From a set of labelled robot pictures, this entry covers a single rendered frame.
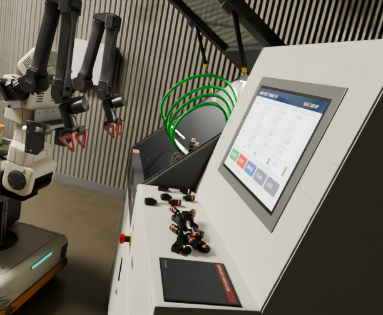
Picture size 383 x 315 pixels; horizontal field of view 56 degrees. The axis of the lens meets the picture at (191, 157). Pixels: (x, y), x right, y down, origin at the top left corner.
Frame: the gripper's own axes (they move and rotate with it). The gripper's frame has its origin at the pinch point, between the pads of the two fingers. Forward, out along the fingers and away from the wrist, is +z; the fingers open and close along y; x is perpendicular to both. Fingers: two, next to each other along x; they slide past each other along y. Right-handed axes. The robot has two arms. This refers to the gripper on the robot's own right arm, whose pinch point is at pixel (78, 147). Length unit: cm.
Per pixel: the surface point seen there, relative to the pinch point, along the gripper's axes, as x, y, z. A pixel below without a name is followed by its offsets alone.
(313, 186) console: -89, -71, 18
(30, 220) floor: 121, 102, 50
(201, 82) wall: -27, 202, -24
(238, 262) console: -68, -62, 35
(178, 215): -52, -48, 25
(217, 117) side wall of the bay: -55, 57, 5
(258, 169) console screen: -78, -49, 16
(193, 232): -58, -57, 27
